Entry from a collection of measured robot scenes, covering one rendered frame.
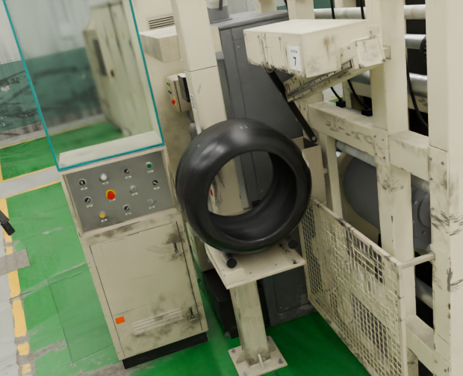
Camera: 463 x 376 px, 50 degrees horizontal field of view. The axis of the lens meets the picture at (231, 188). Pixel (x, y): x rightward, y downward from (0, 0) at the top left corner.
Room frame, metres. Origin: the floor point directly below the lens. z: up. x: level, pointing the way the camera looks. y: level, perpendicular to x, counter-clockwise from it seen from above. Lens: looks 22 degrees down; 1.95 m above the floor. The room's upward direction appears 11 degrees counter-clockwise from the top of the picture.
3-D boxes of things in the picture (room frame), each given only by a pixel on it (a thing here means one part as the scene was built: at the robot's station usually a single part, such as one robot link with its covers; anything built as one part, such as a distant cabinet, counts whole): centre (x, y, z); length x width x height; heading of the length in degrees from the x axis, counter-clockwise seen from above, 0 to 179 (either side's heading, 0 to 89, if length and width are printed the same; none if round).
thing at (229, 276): (1.98, 0.10, 0.84); 0.36 x 0.09 x 0.06; 13
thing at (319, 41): (1.95, -0.36, 1.71); 0.61 x 0.25 x 0.15; 13
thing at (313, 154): (2.31, -0.36, 1.05); 0.20 x 0.15 x 0.30; 13
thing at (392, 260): (1.86, -0.41, 0.65); 0.90 x 0.02 x 0.70; 13
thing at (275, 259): (2.01, -0.04, 0.80); 0.37 x 0.36 x 0.02; 103
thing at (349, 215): (2.59, -0.75, 0.61); 0.33 x 0.06 x 0.86; 103
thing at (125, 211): (2.60, 0.61, 0.63); 0.56 x 0.41 x 1.27; 103
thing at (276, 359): (2.25, 0.04, 0.02); 0.27 x 0.27 x 0.04; 13
